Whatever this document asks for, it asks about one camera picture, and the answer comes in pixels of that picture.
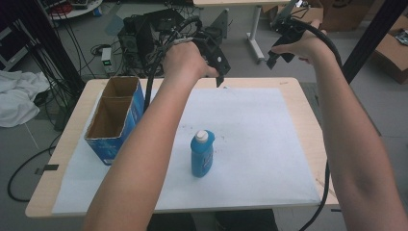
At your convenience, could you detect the brown cardboard box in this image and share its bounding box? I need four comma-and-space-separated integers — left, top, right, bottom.
371, 14, 408, 86

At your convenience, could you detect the white cloth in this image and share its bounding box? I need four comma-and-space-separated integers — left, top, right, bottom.
0, 69, 52, 129

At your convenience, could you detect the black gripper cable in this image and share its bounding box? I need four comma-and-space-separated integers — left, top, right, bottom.
142, 15, 204, 114
290, 18, 344, 231

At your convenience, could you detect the blue bottle with white cap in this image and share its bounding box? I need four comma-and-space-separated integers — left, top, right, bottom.
190, 129, 217, 179

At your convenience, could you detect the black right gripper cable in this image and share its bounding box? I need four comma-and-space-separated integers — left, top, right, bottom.
290, 18, 344, 231

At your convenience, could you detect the white power supply box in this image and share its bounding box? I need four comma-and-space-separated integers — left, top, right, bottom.
101, 47, 117, 75

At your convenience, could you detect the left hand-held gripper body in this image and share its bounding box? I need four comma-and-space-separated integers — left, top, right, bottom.
191, 30, 232, 78

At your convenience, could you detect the black metal stand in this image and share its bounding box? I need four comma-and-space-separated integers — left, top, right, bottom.
18, 0, 87, 97
342, 0, 408, 85

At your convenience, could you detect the white table mat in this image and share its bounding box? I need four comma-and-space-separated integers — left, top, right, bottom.
51, 88, 322, 216

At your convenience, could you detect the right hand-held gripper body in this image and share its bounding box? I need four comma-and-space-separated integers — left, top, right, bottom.
272, 16, 307, 64

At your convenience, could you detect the round white table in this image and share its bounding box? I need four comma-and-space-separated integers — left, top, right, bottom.
41, 0, 104, 21

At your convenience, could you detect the black floor cable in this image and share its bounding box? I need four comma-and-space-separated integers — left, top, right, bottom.
7, 133, 63, 203

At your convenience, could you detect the white table leg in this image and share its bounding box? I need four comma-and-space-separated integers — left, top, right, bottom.
245, 5, 267, 64

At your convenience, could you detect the person's right hand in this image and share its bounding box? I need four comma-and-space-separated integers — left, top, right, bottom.
270, 18, 331, 65

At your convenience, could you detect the person's left hand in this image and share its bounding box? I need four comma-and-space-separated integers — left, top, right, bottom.
162, 40, 220, 83

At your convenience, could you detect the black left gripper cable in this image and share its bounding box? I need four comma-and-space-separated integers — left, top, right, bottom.
142, 15, 204, 114

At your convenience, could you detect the black equipment with cables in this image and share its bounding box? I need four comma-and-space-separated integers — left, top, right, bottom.
116, 8, 225, 77

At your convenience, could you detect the blue cardboard box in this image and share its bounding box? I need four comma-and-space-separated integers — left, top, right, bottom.
84, 75, 146, 167

